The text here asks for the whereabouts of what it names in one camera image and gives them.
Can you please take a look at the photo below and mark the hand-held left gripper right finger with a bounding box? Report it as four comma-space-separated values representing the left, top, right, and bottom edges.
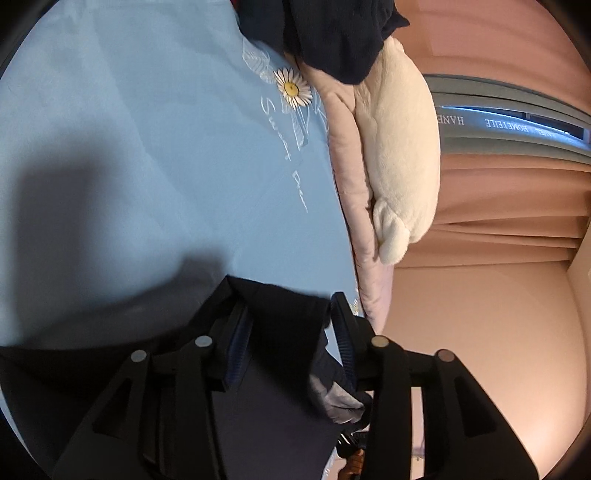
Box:
330, 292, 540, 480

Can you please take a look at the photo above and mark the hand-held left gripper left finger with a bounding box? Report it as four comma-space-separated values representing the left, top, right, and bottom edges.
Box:
51, 298, 254, 480

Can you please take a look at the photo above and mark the navy blue jacket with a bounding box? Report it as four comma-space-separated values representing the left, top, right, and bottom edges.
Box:
0, 276, 375, 480

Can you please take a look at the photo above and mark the pink quilt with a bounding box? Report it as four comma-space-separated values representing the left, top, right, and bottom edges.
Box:
284, 51, 393, 335

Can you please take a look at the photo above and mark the large white pillow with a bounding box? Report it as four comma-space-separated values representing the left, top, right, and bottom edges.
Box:
353, 34, 441, 266

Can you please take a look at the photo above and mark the pink curtain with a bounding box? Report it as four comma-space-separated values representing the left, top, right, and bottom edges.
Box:
392, 0, 591, 90
397, 152, 591, 273

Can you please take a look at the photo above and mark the blue floral bed sheet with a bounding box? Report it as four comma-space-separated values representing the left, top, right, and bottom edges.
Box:
0, 0, 370, 352

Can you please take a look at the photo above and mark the dark navy garment pile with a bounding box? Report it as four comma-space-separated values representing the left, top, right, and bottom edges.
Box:
233, 0, 411, 86

